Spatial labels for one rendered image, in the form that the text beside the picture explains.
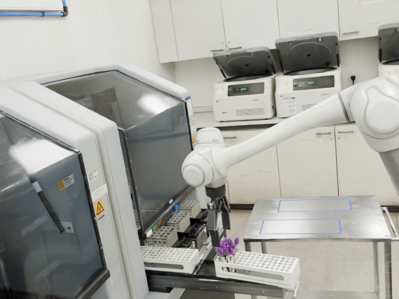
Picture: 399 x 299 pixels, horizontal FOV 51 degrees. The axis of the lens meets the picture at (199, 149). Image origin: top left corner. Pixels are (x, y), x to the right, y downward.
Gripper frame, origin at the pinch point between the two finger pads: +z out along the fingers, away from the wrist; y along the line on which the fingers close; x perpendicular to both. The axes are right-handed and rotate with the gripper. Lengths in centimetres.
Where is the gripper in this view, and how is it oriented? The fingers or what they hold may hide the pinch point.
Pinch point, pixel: (221, 234)
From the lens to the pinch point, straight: 161.3
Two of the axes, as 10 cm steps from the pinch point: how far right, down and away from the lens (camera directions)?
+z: 1.3, 9.6, 2.6
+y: 3.4, -2.9, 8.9
